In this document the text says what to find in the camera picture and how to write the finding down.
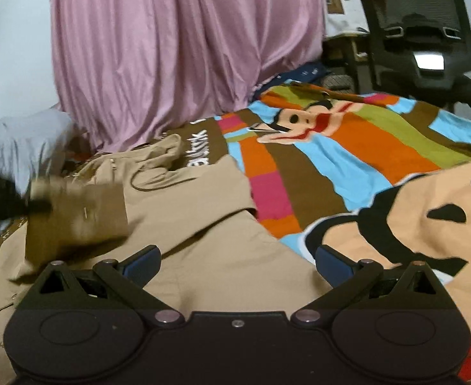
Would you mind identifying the wooden desk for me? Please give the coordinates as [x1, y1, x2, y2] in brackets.
[323, 26, 374, 94]

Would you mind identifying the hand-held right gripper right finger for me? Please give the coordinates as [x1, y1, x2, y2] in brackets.
[291, 244, 448, 325]

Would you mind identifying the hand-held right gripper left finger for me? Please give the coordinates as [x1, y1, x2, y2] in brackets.
[29, 244, 186, 325]

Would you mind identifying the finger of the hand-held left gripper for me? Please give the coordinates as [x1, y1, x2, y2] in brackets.
[26, 196, 55, 215]

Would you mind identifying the printed cartoon blanket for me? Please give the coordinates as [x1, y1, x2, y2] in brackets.
[0, 82, 471, 385]

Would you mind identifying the black mesh office chair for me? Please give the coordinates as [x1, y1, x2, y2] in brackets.
[348, 0, 471, 110]

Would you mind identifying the dark blue bag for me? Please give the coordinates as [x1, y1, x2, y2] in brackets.
[255, 62, 333, 94]

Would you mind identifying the beige hoodie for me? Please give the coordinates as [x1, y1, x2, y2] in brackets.
[0, 134, 332, 385]

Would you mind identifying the light blue pillow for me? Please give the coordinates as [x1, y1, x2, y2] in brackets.
[0, 108, 76, 245]

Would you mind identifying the pink curtain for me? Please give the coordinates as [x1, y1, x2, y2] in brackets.
[51, 0, 329, 154]

